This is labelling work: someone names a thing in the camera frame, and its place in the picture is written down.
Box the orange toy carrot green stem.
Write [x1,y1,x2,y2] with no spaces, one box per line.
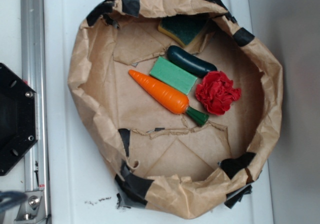
[128,69,209,127]

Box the brown paper bag bin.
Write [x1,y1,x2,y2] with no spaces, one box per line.
[68,0,283,219]

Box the green rectangular foam block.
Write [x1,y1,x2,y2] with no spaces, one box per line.
[149,57,197,95]

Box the dark green toy cucumber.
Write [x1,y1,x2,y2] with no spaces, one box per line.
[167,45,218,78]

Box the red crumpled cloth ball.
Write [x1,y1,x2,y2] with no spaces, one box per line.
[195,71,242,115]

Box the green and yellow sponge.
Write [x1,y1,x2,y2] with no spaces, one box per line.
[157,15,209,47]

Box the white plastic tray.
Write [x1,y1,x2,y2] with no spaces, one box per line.
[42,0,275,224]

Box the aluminium extrusion rail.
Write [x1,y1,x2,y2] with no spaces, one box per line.
[21,0,51,224]

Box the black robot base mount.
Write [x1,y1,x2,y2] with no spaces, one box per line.
[0,63,37,176]

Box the grey metal corner bracket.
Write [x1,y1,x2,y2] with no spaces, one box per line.
[14,191,46,224]

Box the blue braided cable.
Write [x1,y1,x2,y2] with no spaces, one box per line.
[0,190,28,213]

